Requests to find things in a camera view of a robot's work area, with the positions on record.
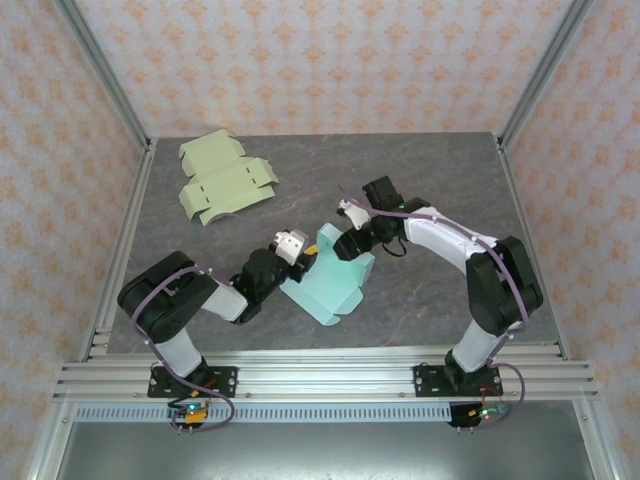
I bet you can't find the aluminium cross beam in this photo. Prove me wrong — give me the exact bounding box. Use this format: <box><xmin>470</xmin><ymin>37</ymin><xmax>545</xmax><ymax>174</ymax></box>
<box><xmin>52</xmin><ymin>349</ymin><xmax>601</xmax><ymax>402</ymax></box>

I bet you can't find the light green paper box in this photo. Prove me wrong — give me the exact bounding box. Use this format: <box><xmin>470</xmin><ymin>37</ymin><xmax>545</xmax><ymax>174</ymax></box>
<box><xmin>178</xmin><ymin>129</ymin><xmax>281</xmax><ymax>228</ymax></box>

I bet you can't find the left aluminium frame post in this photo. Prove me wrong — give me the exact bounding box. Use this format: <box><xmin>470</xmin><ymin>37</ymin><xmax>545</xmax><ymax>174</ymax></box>
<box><xmin>53</xmin><ymin>0</ymin><xmax>154</xmax><ymax>152</ymax></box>

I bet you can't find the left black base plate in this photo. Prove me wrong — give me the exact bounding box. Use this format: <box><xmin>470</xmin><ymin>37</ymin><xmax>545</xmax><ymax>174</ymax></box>
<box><xmin>147</xmin><ymin>366</ymin><xmax>239</xmax><ymax>399</ymax></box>

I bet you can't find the slotted grey cable duct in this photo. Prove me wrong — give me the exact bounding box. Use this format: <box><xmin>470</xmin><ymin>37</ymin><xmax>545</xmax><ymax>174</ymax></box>
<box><xmin>74</xmin><ymin>403</ymin><xmax>454</xmax><ymax>424</ymax></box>

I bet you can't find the grey metal sheet panel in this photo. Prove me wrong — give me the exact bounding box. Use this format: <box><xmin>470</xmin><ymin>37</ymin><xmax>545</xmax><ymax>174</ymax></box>
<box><xmin>27</xmin><ymin>399</ymin><xmax>619</xmax><ymax>480</ymax></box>

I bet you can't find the right aluminium frame post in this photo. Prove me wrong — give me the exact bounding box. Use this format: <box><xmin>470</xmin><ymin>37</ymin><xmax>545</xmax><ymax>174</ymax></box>
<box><xmin>497</xmin><ymin>0</ymin><xmax>599</xmax><ymax>152</ymax></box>

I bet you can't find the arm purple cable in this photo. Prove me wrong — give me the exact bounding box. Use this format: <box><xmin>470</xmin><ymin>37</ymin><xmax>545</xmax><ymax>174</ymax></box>
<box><xmin>130</xmin><ymin>214</ymin><xmax>281</xmax><ymax>434</ymax></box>
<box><xmin>338</xmin><ymin>185</ymin><xmax>531</xmax><ymax>431</ymax></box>

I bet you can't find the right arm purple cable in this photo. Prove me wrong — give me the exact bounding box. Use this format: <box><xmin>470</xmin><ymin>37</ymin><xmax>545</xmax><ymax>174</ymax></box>
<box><xmin>338</xmin><ymin>185</ymin><xmax>531</xmax><ymax>431</ymax></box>

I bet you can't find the aluminium side rail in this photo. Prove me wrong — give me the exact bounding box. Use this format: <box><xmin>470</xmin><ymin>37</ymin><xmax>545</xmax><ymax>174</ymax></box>
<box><xmin>79</xmin><ymin>138</ymin><xmax>160</xmax><ymax>362</ymax></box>
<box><xmin>494</xmin><ymin>137</ymin><xmax>571</xmax><ymax>361</ymax></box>

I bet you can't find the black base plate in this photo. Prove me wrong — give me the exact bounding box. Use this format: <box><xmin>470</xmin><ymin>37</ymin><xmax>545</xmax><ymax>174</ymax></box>
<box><xmin>147</xmin><ymin>366</ymin><xmax>239</xmax><ymax>399</ymax></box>
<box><xmin>413</xmin><ymin>364</ymin><xmax>506</xmax><ymax>399</ymax></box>

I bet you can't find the aluminium frame post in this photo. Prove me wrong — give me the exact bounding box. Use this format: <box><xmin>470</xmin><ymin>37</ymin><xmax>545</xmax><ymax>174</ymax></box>
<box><xmin>53</xmin><ymin>0</ymin><xmax>154</xmax><ymax>152</ymax></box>
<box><xmin>497</xmin><ymin>0</ymin><xmax>599</xmax><ymax>152</ymax></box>

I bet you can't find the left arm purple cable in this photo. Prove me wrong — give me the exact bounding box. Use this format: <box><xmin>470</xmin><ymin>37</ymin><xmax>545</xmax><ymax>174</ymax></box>
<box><xmin>130</xmin><ymin>214</ymin><xmax>281</xmax><ymax>434</ymax></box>

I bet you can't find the left aluminium side rail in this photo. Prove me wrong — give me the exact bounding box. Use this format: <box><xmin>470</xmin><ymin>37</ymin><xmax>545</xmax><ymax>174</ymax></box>
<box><xmin>79</xmin><ymin>138</ymin><xmax>160</xmax><ymax>362</ymax></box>

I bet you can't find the right aluminium side rail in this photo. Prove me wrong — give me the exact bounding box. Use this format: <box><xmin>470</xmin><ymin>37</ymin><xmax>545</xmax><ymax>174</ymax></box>
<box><xmin>494</xmin><ymin>137</ymin><xmax>571</xmax><ymax>361</ymax></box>

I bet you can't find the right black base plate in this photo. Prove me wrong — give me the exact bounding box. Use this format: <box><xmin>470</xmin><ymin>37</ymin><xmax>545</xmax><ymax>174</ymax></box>
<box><xmin>413</xmin><ymin>364</ymin><xmax>506</xmax><ymax>399</ymax></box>

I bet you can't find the light blue paper box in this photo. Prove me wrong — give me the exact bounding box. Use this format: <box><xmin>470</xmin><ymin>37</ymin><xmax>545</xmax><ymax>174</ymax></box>
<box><xmin>279</xmin><ymin>223</ymin><xmax>376</xmax><ymax>328</ymax></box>

